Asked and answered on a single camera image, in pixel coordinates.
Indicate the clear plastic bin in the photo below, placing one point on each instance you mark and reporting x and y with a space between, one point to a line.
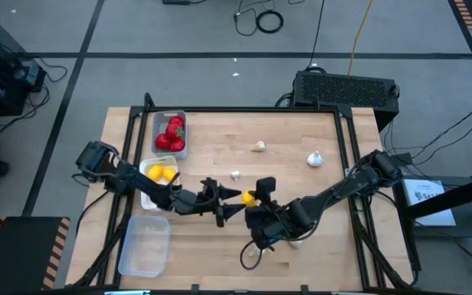
143 250

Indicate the white plastic basket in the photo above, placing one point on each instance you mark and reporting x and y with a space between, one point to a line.
146 202

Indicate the black metal table frame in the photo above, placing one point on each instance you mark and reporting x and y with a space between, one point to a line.
240 109

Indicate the light grey plastic basket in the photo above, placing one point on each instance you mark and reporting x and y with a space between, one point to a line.
158 123

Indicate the small white toy garlic bulb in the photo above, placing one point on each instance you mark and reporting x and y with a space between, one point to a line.
235 175

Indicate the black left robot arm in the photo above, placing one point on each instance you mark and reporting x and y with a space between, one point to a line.
137 182

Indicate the black power strip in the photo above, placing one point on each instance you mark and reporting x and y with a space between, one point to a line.
176 2

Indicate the black metal frame beam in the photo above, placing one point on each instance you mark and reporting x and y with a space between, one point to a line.
457 196

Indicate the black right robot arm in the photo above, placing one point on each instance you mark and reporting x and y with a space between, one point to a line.
342 186

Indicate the dark grey side table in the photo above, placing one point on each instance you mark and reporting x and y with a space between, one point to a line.
471 229

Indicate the black perforated computer case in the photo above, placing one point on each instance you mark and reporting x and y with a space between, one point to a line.
342 90

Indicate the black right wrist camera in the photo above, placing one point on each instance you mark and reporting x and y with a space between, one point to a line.
265 186

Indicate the white label box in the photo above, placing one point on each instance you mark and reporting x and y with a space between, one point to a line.
437 219

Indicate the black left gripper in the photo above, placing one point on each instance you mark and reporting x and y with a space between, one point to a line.
209 201

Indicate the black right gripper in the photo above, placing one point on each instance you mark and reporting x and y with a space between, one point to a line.
266 225

